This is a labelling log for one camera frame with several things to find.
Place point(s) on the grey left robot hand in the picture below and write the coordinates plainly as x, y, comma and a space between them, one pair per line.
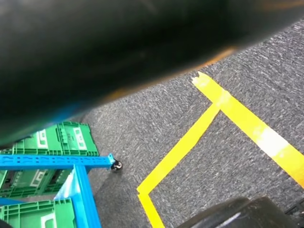
95, 47

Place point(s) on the blue metal shelf rack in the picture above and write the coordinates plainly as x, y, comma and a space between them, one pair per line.
47, 162

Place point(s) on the green folded plastic crate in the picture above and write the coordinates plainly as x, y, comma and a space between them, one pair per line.
78, 138
23, 185
23, 217

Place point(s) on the yellow floor tape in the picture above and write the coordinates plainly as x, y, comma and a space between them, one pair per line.
249, 126

